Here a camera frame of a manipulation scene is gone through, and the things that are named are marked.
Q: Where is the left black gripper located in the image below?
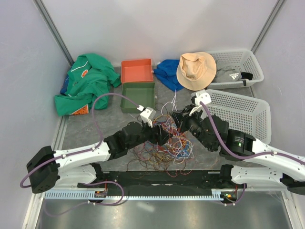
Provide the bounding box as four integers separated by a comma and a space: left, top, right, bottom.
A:
127, 119, 173, 150

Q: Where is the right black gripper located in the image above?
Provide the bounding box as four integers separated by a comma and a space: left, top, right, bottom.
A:
170, 103, 214, 151

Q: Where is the white wire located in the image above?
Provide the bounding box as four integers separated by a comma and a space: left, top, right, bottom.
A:
161, 90, 178, 115

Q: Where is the colourful wire bundle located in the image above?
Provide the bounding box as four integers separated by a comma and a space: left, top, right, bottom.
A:
127, 102, 195, 177

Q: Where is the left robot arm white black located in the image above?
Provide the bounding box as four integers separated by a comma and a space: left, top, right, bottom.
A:
25, 122, 172, 194

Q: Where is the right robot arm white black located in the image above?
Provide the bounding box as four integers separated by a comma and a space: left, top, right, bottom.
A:
170, 104, 305, 195

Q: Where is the green plastic tray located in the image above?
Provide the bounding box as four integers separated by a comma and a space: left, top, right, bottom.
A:
120, 82, 155, 114

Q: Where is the blue cloth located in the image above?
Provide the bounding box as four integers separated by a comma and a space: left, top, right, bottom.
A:
153, 59, 183, 92

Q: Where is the peach bucket hat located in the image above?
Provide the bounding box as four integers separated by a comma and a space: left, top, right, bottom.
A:
176, 52, 217, 91

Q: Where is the orange plastic tray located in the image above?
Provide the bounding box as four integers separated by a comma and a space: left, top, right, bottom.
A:
121, 59, 153, 83

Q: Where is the grey adidas garment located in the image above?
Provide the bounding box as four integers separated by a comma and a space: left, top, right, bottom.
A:
213, 62, 253, 83

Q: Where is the near white plastic basket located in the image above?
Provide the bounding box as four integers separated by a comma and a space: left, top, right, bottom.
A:
206, 89, 272, 145

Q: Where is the white plastic basket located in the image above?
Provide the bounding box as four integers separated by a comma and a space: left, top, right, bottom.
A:
207, 49, 264, 90
206, 89, 272, 145

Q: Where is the far white plastic basket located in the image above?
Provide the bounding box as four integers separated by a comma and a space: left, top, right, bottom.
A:
207, 49, 264, 90

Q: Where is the green jacket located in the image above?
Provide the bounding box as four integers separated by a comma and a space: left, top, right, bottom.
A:
54, 53, 121, 116

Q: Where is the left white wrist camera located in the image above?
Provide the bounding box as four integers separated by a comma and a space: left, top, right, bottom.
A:
137, 105, 156, 128

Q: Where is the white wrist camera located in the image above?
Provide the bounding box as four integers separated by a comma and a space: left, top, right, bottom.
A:
190, 90, 212, 115
137, 105, 156, 128

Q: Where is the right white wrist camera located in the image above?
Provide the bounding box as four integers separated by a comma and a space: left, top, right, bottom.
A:
190, 90, 212, 115

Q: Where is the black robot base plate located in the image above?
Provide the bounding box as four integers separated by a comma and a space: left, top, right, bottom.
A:
77, 170, 243, 196

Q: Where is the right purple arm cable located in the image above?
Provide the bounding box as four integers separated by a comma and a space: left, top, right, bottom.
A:
200, 102, 305, 165

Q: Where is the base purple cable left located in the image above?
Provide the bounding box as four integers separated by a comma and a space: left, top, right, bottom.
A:
43, 180, 126, 217

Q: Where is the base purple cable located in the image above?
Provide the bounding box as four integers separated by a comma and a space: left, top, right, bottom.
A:
220, 183, 246, 207
43, 180, 126, 217

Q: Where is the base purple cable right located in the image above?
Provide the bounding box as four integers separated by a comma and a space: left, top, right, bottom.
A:
220, 183, 246, 207

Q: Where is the light blue cable duct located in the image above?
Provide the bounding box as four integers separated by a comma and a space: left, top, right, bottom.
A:
44, 190, 224, 201

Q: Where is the right aluminium frame post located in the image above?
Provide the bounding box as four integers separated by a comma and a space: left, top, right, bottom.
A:
251, 0, 286, 54

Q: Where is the aluminium frame post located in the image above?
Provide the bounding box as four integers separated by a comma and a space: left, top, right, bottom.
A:
33, 0, 74, 66
251, 0, 286, 54

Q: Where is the left aluminium frame post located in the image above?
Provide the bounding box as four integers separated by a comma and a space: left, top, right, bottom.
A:
33, 0, 74, 66

